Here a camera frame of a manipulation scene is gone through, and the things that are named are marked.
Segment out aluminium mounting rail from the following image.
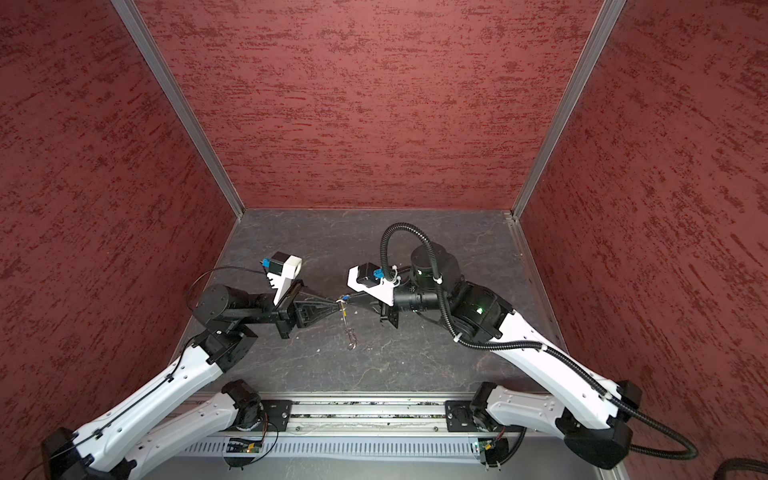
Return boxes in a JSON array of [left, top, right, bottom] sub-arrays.
[[124, 393, 611, 436]]

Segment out aluminium corner post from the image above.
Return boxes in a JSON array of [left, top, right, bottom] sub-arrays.
[[511, 0, 626, 222], [111, 0, 246, 220]]

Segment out right circuit board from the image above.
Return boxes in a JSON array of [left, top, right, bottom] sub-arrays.
[[476, 438, 509, 468]]

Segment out left aluminium corner post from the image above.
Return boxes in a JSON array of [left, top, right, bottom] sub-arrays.
[[111, 0, 246, 220]]

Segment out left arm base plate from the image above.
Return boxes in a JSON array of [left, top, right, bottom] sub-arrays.
[[261, 399, 294, 433]]

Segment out small keys bunch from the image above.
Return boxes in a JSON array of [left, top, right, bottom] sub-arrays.
[[338, 298, 358, 351]]

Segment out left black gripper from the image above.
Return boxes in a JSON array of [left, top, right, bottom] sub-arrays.
[[238, 277, 341, 339]]

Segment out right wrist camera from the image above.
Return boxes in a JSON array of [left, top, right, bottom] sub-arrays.
[[347, 262, 400, 307]]

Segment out white slotted cable duct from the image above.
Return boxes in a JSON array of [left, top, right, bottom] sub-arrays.
[[179, 437, 479, 463]]

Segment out circuit board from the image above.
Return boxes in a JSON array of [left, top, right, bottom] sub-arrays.
[[225, 438, 264, 455], [476, 438, 509, 468]]

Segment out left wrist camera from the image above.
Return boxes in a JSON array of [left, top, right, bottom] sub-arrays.
[[261, 251, 303, 306]]

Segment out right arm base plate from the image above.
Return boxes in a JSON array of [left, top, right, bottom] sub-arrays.
[[444, 400, 480, 433]]

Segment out black cable bottom right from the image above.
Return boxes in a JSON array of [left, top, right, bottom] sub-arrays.
[[711, 458, 768, 480]]

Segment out left circuit board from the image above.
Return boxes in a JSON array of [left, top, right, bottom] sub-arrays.
[[225, 438, 264, 455]]

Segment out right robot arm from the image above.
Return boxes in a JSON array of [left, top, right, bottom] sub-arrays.
[[347, 244, 641, 470]]

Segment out right aluminium corner post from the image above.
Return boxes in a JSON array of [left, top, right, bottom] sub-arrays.
[[511, 0, 626, 222]]

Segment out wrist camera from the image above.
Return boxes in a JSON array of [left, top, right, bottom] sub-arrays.
[[261, 251, 303, 306], [347, 262, 400, 307]]

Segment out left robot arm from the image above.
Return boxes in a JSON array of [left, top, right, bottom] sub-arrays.
[[41, 280, 339, 479]]

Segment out black corrugated cable conduit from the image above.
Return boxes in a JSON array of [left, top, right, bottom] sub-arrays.
[[380, 223, 700, 462]]

